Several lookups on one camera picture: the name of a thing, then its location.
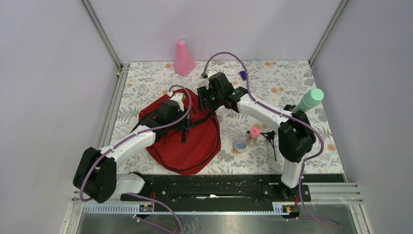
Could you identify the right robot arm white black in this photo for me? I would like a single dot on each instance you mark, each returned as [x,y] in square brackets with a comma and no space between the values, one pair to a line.
[295,135]

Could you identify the small purple eraser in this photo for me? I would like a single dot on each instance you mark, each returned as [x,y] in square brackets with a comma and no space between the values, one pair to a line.
[243,75]

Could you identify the mint green bottle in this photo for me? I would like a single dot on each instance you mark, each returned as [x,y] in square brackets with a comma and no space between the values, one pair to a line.
[310,100]

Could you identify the clear cup with colourful bits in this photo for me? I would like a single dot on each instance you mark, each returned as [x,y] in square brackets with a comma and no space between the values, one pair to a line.
[240,145]

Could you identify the floral table mat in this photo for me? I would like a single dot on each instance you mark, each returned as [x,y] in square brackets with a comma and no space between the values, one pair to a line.
[276,82]

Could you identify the pink capped small bottle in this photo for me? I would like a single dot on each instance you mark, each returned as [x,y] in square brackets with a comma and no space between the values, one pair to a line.
[253,136]

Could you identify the pink cone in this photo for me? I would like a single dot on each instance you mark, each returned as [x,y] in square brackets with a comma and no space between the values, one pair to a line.
[184,63]

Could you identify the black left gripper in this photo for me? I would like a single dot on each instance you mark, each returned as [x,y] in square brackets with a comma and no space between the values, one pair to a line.
[184,126]

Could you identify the red student backpack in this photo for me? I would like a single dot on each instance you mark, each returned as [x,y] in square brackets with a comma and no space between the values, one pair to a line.
[188,151]

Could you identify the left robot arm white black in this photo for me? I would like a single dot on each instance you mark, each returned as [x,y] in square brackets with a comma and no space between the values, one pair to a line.
[96,175]

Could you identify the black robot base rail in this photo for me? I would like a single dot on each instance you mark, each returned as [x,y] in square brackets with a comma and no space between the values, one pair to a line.
[218,190]

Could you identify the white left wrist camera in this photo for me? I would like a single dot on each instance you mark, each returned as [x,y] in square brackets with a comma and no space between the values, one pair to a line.
[177,97]

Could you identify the slotted cable duct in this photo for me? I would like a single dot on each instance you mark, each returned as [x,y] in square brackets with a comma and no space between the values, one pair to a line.
[271,208]

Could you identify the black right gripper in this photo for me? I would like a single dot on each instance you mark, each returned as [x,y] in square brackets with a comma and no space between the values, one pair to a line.
[203,93]

